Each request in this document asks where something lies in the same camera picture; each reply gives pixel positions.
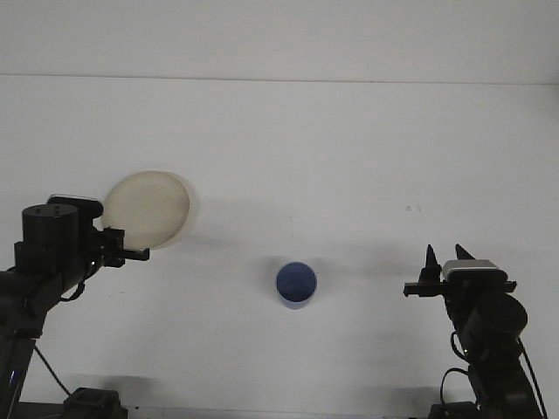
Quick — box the pale blue cup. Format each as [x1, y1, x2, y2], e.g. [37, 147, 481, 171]
[274, 260, 319, 311]

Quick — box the pale round plate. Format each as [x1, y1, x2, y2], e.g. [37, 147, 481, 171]
[100, 169, 194, 252]

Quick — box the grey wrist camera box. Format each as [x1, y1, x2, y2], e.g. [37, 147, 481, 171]
[47, 194, 105, 218]
[440, 258, 510, 284]

